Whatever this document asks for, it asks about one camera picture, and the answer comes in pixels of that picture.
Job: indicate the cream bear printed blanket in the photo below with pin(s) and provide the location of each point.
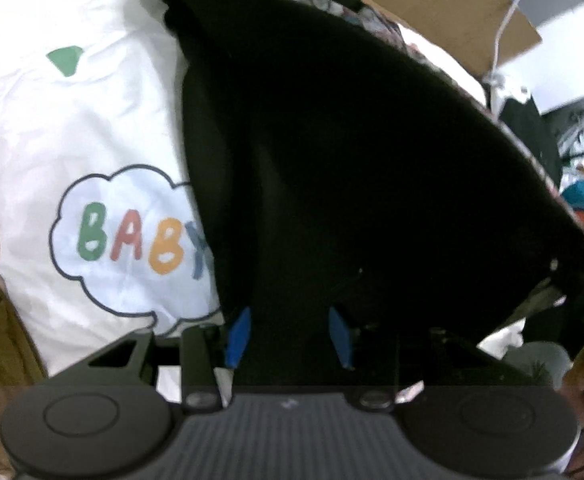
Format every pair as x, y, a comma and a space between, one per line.
72, 135

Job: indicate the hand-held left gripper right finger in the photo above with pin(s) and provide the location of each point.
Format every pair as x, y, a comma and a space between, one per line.
341, 340

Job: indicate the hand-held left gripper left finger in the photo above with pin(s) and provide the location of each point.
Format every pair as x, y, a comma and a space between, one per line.
237, 340

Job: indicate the brown cardboard sheet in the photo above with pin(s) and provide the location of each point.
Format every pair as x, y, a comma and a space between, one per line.
446, 5

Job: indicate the white cloth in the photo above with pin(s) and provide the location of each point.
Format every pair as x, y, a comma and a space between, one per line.
504, 87

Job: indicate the brown cloth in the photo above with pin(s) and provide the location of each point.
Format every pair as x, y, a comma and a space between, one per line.
2, 340

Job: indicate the black skirt with patterned trim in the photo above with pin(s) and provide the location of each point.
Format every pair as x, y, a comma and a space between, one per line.
347, 160

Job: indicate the folded black garment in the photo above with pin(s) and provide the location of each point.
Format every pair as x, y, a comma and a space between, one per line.
536, 135

